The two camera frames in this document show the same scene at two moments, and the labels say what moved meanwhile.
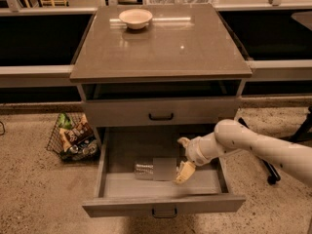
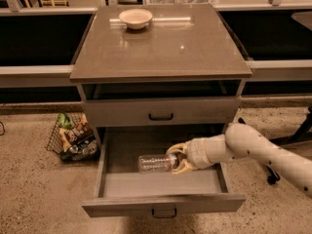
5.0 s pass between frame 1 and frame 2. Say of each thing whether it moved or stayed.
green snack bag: stayed
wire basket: stayed
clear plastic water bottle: moved
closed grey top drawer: stayed
